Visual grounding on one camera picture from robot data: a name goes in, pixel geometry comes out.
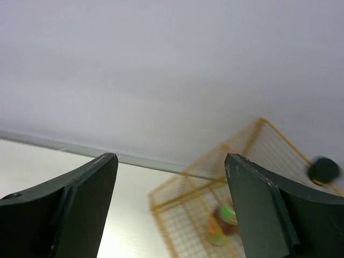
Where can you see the green-label sauce bottle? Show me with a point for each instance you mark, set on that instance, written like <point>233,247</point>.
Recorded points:
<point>224,215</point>

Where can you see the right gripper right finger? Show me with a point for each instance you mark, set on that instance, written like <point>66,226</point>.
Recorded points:
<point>279,217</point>

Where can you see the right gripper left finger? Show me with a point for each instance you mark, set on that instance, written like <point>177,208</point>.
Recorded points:
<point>62,217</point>

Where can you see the clear bottle black cap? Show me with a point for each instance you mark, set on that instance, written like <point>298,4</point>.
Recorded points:
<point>323,171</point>

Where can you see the yellow wire basket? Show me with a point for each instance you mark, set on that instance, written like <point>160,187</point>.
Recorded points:
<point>183,205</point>

